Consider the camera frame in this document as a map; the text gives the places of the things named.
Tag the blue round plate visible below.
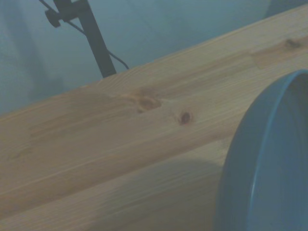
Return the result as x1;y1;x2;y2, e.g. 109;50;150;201
215;69;308;231

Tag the black stand with cable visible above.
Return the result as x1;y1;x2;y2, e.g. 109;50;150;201
39;0;130;70

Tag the black camera stand pole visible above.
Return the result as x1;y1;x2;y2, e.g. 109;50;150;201
44;0;117;78

